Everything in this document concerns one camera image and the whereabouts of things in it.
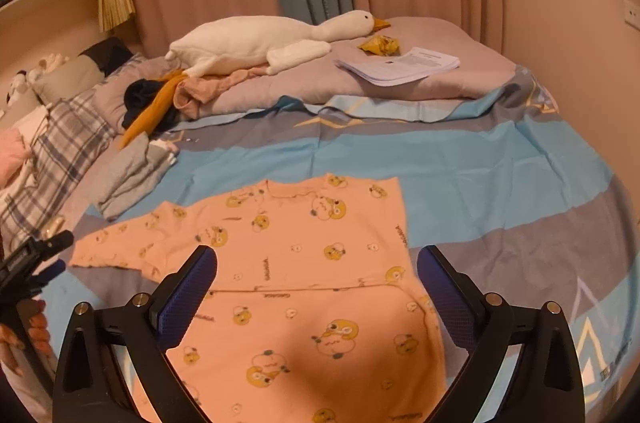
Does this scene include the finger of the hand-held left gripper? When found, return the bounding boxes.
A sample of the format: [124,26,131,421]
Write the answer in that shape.
[31,259,67,290]
[27,230,75,260]

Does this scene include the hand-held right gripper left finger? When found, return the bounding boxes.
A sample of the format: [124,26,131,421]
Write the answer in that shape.
[52,245,221,423]

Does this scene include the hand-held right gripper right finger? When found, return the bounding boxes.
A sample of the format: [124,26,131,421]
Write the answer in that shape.
[417,245,586,423]

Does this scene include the pink printed baby garment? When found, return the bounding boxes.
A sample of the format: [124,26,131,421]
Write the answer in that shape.
[69,173,448,423]

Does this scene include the grey folded clothes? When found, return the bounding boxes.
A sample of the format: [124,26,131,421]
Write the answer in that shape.
[95,133,179,221]

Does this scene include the person's left hand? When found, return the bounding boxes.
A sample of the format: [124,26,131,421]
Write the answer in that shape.
[0,299,52,356]

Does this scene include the pink fluffy cloth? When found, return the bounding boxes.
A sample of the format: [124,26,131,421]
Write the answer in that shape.
[0,128,35,190]

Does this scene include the plaid cloth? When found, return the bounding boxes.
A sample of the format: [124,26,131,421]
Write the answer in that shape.
[0,95,118,249]

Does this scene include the small white plush toys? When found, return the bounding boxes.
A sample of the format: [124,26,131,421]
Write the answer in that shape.
[4,53,71,110]

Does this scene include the grey pillow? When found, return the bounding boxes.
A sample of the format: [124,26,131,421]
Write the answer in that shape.
[31,53,108,104]

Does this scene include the dark navy cloth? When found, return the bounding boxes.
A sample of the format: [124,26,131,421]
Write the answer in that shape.
[122,79,182,128]

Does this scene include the dark pillow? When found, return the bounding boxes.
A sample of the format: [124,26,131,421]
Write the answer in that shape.
[80,37,137,76]

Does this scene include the beige pink cloth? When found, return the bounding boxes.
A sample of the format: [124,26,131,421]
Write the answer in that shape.
[172,67,271,120]

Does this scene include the stack of white papers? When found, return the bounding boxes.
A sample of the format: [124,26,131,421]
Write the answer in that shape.
[334,47,461,87]

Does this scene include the white goose plush toy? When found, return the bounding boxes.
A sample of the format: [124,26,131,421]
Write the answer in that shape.
[120,9,391,148]

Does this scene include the small yellow crumpled toy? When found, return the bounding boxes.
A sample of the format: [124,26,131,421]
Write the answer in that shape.
[357,34,402,55]

